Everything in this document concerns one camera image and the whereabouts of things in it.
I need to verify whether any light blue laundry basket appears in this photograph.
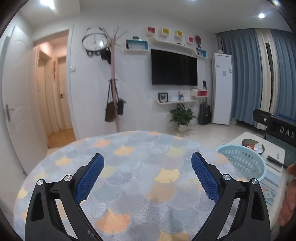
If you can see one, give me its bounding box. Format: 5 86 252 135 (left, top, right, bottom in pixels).
215 144 267 182

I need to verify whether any red white wall cubby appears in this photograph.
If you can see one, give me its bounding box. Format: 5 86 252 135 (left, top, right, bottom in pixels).
190 89 208 97

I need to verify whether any white curved upper shelf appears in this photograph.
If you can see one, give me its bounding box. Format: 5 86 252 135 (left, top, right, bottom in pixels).
150 36 207 58

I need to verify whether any blue curtain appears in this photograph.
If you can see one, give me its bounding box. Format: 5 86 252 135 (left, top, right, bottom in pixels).
216 29 295 129

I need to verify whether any fan pattern table cloth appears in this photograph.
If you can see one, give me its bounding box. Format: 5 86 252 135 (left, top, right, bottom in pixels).
13 131 243 240

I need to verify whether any person's right hand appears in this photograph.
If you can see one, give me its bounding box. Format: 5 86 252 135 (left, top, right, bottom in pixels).
278 164 296 226

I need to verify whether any brown hanging handbag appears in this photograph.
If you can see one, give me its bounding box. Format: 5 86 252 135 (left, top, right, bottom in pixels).
105 80 115 123

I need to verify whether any white standing air conditioner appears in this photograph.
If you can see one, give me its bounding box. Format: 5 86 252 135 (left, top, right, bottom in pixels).
212 53 233 126

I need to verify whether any butterfly picture frame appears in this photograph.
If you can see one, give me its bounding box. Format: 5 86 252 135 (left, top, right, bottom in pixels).
158 92 169 103

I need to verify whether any dark bowl with items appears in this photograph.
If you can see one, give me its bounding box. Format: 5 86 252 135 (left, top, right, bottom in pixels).
242 139 265 155

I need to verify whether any black wall television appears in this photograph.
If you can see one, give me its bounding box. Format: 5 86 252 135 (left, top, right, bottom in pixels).
151 49 198 86

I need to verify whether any white room door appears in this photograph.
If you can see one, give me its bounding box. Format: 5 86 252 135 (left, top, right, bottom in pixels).
2 26 48 174

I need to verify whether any white lower wall shelf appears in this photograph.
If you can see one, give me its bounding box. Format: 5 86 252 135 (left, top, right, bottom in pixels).
154 99 199 106

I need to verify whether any black hat on rack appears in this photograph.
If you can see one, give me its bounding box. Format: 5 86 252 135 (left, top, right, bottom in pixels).
100 48 111 65

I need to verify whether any white coffee table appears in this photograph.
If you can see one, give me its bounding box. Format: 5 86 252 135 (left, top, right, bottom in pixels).
215 131 286 223

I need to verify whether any black hanging bag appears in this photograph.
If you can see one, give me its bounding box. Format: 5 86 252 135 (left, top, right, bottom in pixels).
115 85 126 115

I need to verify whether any panda wall clock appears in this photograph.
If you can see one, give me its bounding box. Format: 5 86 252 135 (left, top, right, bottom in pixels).
82 28 108 57

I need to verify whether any black remote control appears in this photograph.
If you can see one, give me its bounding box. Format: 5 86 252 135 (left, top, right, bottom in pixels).
267 156 284 167

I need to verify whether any blue wall box shelf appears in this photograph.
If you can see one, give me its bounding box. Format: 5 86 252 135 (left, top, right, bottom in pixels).
125 39 149 52

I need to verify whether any black acoustic guitar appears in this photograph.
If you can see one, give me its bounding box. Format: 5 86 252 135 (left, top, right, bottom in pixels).
198 98 212 125

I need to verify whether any pink coat rack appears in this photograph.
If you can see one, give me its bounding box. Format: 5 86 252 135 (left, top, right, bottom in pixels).
100 26 127 133

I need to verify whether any green potted plant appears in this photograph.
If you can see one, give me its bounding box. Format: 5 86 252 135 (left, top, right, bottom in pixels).
170 103 196 133

